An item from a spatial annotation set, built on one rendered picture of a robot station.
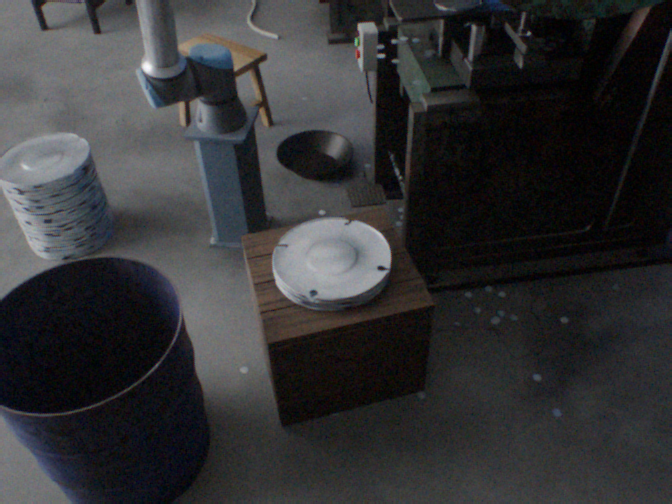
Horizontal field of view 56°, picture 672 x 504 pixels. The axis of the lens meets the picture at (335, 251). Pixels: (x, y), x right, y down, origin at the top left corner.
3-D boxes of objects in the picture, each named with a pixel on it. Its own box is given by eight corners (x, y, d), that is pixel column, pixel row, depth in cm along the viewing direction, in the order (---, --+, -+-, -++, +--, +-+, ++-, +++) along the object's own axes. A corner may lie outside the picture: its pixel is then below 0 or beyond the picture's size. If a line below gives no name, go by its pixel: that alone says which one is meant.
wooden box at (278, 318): (281, 427, 165) (268, 343, 141) (255, 320, 192) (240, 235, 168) (425, 390, 172) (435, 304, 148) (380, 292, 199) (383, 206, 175)
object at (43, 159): (30, 198, 188) (29, 196, 188) (-23, 166, 201) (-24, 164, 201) (108, 152, 205) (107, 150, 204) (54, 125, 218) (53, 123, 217)
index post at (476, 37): (470, 61, 161) (474, 25, 154) (466, 56, 163) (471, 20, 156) (480, 60, 161) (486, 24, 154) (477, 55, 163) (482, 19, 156)
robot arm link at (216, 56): (244, 94, 183) (238, 50, 173) (200, 107, 178) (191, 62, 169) (228, 77, 190) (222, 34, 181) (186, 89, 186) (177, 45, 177)
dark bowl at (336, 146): (280, 193, 238) (279, 178, 233) (274, 148, 259) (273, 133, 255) (359, 184, 240) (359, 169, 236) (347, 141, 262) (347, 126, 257)
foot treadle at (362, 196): (351, 218, 209) (350, 205, 205) (346, 199, 216) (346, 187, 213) (523, 198, 214) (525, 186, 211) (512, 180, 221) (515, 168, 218)
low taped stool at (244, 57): (275, 125, 273) (267, 52, 250) (236, 151, 259) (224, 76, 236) (219, 102, 289) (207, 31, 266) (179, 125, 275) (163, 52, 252)
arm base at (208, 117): (190, 132, 187) (184, 103, 180) (205, 106, 198) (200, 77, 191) (240, 135, 185) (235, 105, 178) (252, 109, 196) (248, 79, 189)
